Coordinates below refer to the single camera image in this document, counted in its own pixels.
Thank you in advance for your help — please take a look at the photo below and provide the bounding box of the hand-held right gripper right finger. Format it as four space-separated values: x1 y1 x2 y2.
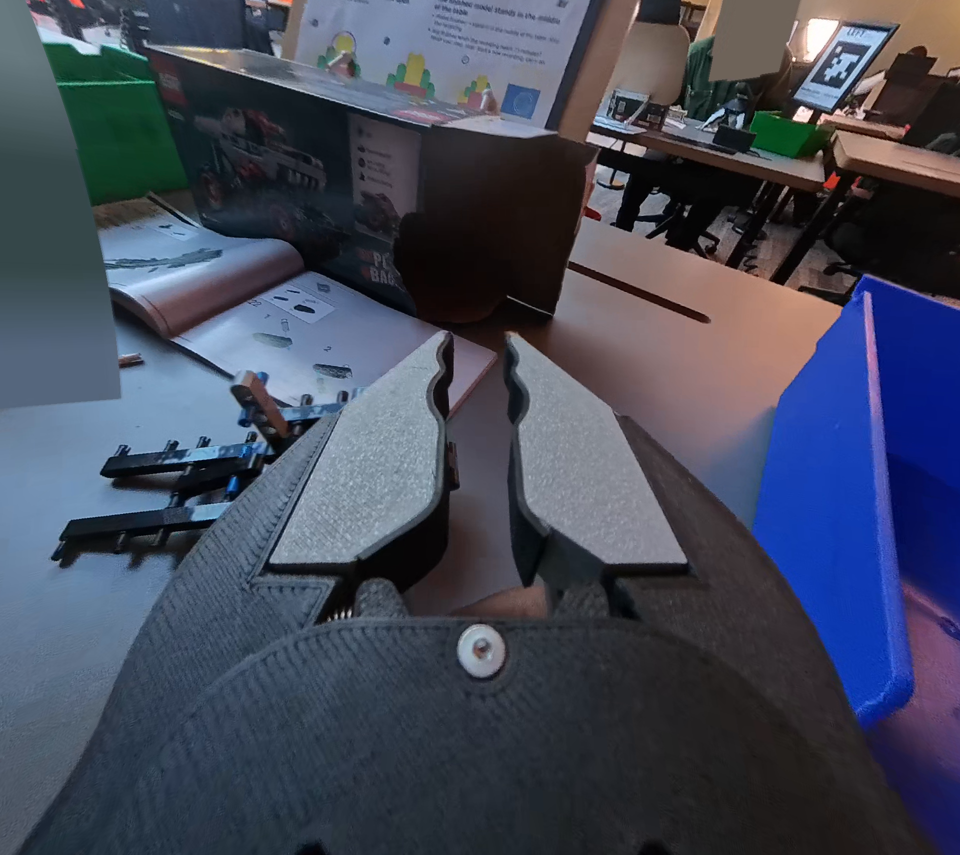
502 332 690 590

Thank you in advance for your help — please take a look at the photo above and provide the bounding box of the black lego set box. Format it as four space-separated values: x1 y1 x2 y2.
146 45 594 324

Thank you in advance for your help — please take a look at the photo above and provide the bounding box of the monitor with printed tag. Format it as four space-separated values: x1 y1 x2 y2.
791 21 901 115

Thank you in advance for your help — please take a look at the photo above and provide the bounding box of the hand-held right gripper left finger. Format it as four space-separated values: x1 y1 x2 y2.
266 331 460 594

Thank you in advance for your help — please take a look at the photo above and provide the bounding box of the open lego instruction booklet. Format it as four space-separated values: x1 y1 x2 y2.
97 195 500 421

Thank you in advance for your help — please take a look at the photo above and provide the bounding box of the black lego chassis assembly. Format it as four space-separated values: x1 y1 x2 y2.
51 369 369 564

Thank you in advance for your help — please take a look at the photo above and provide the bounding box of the small green plastic bin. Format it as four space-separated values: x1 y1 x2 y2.
750 111 834 159

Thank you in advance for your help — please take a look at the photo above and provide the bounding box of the printed task instruction sheet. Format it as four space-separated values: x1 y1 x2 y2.
294 0 648 129

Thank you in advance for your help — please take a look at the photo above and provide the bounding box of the blue plastic bin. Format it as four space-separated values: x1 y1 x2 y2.
752 273 960 855

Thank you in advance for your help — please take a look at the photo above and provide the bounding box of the wooden office desk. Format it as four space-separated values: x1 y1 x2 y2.
825 131 960 286
588 116 834 286

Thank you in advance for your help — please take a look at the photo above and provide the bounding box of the wooden sheet stand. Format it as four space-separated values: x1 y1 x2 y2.
555 0 646 144

